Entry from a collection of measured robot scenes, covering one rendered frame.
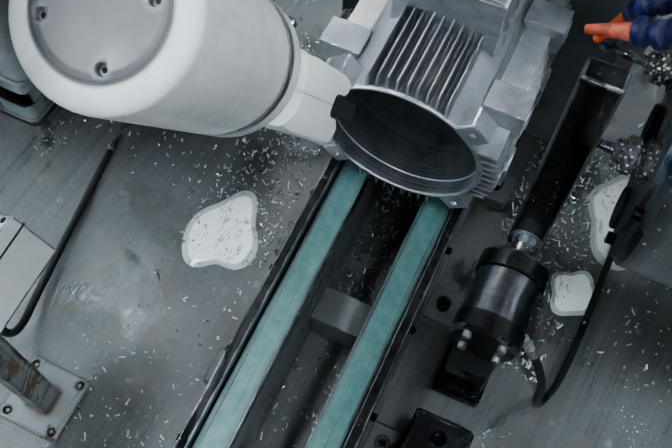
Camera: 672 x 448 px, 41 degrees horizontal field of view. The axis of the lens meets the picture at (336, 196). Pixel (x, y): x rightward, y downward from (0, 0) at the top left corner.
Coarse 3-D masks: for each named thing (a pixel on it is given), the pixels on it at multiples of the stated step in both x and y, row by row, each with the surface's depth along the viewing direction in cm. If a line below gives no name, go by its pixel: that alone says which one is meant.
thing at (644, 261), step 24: (600, 48) 80; (624, 48) 80; (648, 72) 79; (648, 120) 87; (600, 144) 75; (624, 144) 74; (648, 144) 74; (624, 168) 74; (648, 168) 73; (624, 192) 82; (648, 192) 72; (624, 216) 79; (648, 216) 70; (624, 240) 76; (648, 240) 71; (624, 264) 76; (648, 264) 74
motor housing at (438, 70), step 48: (384, 0) 82; (528, 0) 81; (384, 48) 75; (432, 48) 75; (480, 48) 76; (528, 48) 80; (336, 96) 83; (384, 96) 90; (432, 96) 74; (480, 96) 76; (336, 144) 86; (384, 144) 89; (432, 144) 89; (432, 192) 86; (480, 192) 81
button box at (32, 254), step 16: (0, 224) 69; (16, 224) 70; (0, 240) 69; (16, 240) 70; (32, 240) 71; (0, 256) 69; (16, 256) 70; (32, 256) 71; (48, 256) 72; (0, 272) 69; (16, 272) 70; (32, 272) 71; (0, 288) 69; (16, 288) 70; (0, 304) 69; (16, 304) 70; (0, 320) 69
